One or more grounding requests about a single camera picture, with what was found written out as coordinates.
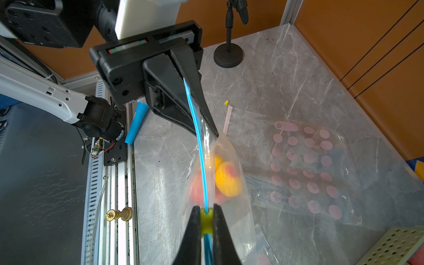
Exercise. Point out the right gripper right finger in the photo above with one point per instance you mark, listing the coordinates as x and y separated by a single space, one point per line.
224 252

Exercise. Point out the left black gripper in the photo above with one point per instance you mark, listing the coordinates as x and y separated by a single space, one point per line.
142 65

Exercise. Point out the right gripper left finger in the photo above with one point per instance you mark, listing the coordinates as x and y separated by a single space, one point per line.
190 251

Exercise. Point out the pink red peach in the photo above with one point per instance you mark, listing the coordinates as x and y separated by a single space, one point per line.
220 198

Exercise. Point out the yellow peach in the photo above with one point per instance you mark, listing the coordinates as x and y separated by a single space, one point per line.
218 161
228 180

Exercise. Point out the clear blue-zipper zip bag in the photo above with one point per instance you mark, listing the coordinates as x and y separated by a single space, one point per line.
237 210

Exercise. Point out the pink-dotted zip bag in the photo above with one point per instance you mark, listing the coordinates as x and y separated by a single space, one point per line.
311 170

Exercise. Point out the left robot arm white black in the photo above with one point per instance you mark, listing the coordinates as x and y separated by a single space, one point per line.
60 24

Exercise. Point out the blue handheld microphone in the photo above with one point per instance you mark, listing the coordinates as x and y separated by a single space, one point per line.
140 112

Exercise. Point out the black microphone on stand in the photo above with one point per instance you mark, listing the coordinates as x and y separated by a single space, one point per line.
229 55

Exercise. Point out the left green circuit board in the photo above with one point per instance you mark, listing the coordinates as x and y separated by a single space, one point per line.
97 148

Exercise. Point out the green plastic fruit basket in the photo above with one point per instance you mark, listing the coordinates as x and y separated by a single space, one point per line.
398 246

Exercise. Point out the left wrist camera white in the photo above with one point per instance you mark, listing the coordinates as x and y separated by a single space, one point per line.
140 16

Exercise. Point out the brass knob on rail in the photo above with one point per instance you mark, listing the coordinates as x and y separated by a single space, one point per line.
124 215

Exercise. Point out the aluminium front rail frame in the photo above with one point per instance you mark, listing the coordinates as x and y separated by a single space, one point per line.
112 187

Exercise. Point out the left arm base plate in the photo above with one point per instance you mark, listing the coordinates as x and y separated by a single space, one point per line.
119 152

